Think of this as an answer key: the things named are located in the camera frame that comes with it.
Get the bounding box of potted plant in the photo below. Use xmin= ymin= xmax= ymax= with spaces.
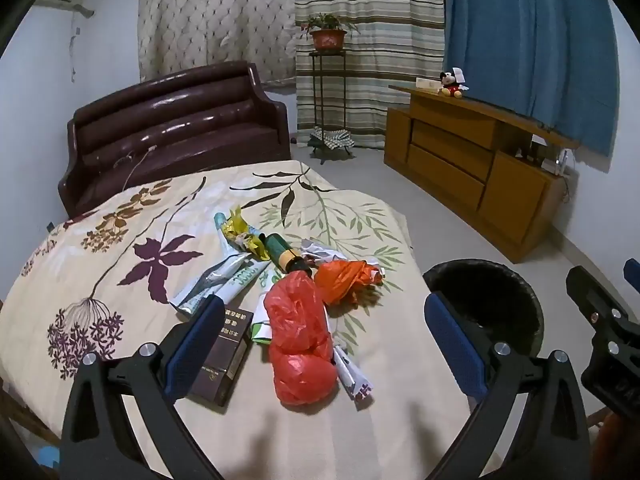
xmin=299 ymin=14 xmax=360 ymax=52

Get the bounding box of red plastic bag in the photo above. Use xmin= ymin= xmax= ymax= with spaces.
xmin=263 ymin=270 xmax=337 ymax=406

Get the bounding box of light blue tube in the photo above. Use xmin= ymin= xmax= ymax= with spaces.
xmin=213 ymin=211 xmax=237 ymax=245

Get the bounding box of mouse plush toy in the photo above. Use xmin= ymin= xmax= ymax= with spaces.
xmin=437 ymin=66 xmax=471 ymax=98

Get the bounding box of black metal plant stand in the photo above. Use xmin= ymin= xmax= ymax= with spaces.
xmin=308 ymin=50 xmax=357 ymax=163

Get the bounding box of teal capped toothpaste tube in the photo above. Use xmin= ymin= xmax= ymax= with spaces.
xmin=220 ymin=259 xmax=274 ymax=302

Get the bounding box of green bottle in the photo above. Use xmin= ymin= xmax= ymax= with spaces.
xmin=263 ymin=232 xmax=313 ymax=277

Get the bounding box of brown leather headboard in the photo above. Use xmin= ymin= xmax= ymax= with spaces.
xmin=59 ymin=60 xmax=292 ymax=218

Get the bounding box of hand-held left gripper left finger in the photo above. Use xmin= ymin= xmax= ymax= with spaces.
xmin=59 ymin=294 xmax=227 ymax=480

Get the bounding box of green checked cloth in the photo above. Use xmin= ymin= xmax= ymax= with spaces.
xmin=309 ymin=127 xmax=353 ymax=151

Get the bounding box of beige diamond pattern curtain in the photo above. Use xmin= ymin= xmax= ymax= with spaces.
xmin=137 ymin=0 xmax=298 ymax=86

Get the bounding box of wooden cabinet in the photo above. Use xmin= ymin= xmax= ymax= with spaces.
xmin=384 ymin=85 xmax=581 ymax=263

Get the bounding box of white paper wrapper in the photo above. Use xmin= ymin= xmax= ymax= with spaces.
xmin=299 ymin=239 xmax=332 ymax=267

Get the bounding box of floral beige blanket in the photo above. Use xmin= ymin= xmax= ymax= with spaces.
xmin=0 ymin=160 xmax=426 ymax=480

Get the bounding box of striped curtain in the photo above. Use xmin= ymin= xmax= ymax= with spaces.
xmin=292 ymin=0 xmax=446 ymax=150

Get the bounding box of white router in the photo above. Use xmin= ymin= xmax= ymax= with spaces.
xmin=542 ymin=147 xmax=573 ymax=176

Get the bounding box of black trash bin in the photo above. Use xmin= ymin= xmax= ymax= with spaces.
xmin=422 ymin=258 xmax=545 ymax=361

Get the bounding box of person's right forearm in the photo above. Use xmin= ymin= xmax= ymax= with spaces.
xmin=592 ymin=407 xmax=640 ymax=480

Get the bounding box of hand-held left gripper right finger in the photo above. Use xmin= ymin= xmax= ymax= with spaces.
xmin=424 ymin=291 xmax=591 ymax=480

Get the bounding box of wooden bed frame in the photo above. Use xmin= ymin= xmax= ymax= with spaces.
xmin=0 ymin=375 xmax=56 ymax=448

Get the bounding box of blue curtain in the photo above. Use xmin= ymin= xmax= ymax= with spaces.
xmin=441 ymin=0 xmax=621 ymax=157

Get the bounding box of yellow wrapper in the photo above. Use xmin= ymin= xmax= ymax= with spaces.
xmin=222 ymin=205 xmax=267 ymax=262

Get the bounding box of thin cable on headboard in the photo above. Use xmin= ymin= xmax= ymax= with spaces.
xmin=114 ymin=145 xmax=158 ymax=192

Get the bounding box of dark brown cigarette box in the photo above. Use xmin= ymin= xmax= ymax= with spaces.
xmin=192 ymin=305 xmax=253 ymax=407

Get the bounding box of white printed paper packet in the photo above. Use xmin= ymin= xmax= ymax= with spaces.
xmin=251 ymin=300 xmax=375 ymax=403

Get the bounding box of orange plastic bag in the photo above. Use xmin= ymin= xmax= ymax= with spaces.
xmin=314 ymin=259 xmax=383 ymax=307

